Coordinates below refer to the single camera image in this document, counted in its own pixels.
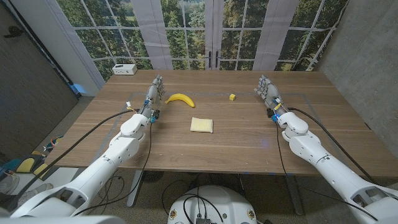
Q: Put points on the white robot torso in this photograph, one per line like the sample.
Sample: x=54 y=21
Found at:
x=211 y=205

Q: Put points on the pale yellow sponge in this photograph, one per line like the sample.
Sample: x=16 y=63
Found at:
x=202 y=125

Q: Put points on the dark perforated wall panel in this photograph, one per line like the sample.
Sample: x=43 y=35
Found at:
x=28 y=93

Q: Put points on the printed window backdrop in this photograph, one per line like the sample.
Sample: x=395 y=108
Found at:
x=186 y=31

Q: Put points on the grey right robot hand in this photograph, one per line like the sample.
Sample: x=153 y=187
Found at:
x=270 y=93

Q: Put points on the grey table leg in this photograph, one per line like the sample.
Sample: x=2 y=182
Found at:
x=295 y=196
x=135 y=186

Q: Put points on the white power box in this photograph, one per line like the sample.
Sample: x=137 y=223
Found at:
x=124 y=69

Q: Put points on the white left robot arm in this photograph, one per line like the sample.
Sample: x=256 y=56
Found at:
x=121 y=149

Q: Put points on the yellow teal slipper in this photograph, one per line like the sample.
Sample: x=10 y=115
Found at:
x=40 y=170
x=25 y=165

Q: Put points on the yellow toy banana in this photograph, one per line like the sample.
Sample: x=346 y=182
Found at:
x=183 y=98

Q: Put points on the small yellow cube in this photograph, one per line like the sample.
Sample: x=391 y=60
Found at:
x=232 y=97

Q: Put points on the grey shoe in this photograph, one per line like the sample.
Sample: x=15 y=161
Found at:
x=35 y=191
x=8 y=183

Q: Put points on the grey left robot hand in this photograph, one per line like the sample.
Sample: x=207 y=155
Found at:
x=153 y=96

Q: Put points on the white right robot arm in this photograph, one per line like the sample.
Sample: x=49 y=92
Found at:
x=311 y=149

